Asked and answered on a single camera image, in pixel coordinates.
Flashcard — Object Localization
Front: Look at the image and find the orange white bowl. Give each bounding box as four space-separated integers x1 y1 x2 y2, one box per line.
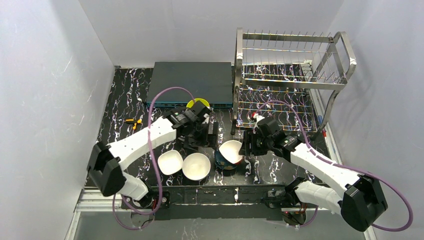
218 140 243 165

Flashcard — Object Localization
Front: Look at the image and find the white round bowl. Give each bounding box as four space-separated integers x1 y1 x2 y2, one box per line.
182 152 211 181

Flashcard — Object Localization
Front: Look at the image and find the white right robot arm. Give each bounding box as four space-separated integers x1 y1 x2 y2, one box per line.
239 116 388 232

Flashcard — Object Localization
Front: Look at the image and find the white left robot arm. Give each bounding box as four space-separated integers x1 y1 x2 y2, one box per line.
86 101 218 208

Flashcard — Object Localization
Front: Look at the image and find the stainless steel dish rack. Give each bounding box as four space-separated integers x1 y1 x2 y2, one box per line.
231 28 357 136

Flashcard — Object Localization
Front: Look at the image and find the yellow bowl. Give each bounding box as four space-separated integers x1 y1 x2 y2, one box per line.
186 98 210 108

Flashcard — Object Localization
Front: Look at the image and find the white square bowl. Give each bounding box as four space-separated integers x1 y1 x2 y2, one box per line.
157 150 184 176

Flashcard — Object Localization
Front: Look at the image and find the orange black small tool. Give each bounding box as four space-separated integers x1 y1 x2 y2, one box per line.
124 118 142 130

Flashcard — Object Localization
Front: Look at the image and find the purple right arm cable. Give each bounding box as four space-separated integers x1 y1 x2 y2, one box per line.
253 100 414 232

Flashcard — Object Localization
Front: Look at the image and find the dark teal network switch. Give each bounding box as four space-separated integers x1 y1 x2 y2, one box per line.
145 61 233 108

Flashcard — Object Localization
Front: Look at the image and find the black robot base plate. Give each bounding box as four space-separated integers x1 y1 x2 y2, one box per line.
120 184 307 222

